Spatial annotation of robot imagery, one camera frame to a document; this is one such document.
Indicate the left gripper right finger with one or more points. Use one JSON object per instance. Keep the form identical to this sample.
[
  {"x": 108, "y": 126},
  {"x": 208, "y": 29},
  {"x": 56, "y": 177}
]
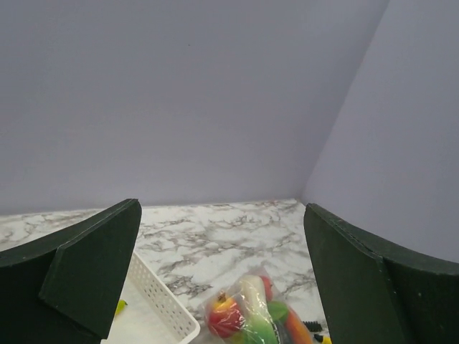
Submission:
[{"x": 375, "y": 291}]

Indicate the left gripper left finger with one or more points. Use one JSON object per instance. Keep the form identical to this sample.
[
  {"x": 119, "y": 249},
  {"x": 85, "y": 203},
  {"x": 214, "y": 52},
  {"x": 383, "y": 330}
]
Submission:
[{"x": 64, "y": 287}]

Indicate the green toy leaf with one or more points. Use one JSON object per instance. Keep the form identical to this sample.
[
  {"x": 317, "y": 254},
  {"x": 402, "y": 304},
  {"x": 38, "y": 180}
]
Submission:
[
  {"x": 278, "y": 311},
  {"x": 259, "y": 329}
]

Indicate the clear zip top bag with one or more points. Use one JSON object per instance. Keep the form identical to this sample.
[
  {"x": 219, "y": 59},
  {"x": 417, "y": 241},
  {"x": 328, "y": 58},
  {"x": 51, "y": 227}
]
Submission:
[{"x": 249, "y": 293}]

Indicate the orange red toy mango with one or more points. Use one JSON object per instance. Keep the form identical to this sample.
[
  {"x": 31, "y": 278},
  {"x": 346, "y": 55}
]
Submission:
[{"x": 299, "y": 333}]

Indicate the yellow toy banana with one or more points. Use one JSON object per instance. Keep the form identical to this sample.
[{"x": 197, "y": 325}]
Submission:
[{"x": 120, "y": 307}]

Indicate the yellow black utility knife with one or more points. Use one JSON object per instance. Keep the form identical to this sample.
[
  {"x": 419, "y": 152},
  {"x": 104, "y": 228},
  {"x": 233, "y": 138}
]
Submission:
[{"x": 322, "y": 339}]

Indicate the black comb strip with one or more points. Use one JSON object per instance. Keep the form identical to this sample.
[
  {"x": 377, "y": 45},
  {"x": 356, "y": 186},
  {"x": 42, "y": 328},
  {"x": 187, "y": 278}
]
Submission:
[{"x": 313, "y": 326}]

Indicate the white plastic basket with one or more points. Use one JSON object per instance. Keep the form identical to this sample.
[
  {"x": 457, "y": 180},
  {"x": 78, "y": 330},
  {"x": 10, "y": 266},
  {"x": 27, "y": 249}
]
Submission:
[{"x": 154, "y": 315}]

